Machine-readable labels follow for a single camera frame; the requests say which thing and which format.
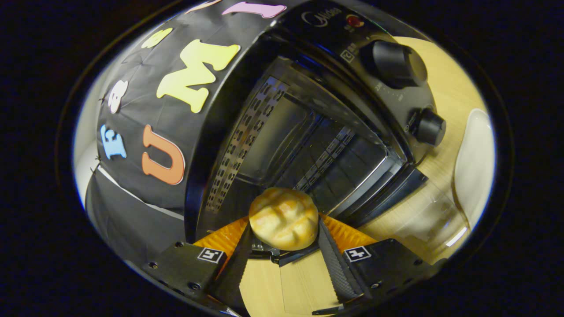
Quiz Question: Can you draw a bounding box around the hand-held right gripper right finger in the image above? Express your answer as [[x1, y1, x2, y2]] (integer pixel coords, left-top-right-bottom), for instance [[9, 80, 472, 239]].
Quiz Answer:
[[318, 214, 445, 304]]

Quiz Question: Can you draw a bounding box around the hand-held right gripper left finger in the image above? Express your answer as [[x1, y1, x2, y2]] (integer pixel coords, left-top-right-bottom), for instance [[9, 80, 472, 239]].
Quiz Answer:
[[143, 216, 254, 311]]

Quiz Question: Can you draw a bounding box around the golden bread bun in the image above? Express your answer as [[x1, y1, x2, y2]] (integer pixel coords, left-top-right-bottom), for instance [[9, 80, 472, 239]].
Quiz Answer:
[[249, 187, 319, 251]]

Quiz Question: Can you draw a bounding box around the black electric oven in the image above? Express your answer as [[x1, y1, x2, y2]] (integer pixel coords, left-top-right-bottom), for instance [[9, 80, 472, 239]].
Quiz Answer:
[[184, 0, 470, 267]]

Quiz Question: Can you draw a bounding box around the white rectangular plate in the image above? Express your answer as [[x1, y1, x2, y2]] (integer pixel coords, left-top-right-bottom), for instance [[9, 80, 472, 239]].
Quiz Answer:
[[454, 108, 495, 229]]

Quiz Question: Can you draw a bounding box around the black backdrop cloth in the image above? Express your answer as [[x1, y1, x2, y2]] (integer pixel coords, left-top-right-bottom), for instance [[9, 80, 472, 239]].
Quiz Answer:
[[85, 0, 287, 260]]

